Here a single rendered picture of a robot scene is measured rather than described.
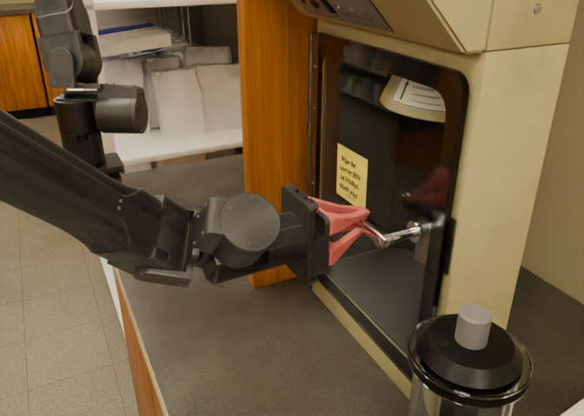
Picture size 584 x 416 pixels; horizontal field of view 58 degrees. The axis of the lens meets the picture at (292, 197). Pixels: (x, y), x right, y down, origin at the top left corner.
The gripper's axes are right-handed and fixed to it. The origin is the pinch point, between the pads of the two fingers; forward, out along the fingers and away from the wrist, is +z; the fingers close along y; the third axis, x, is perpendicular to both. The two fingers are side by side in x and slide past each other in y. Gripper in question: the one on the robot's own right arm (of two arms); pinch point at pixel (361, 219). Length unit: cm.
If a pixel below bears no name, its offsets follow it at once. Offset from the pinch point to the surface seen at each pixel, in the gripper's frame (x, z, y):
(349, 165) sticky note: 9.0, 4.1, 3.0
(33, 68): 492, -18, -68
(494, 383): -24.8, -3.4, -3.2
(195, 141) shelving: 111, 14, -27
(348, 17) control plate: 6.4, 1.2, 22.5
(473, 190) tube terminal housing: -11.0, 6.0, 6.9
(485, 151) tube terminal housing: -11.0, 6.8, 11.1
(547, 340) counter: -6.9, 32.1, -25.8
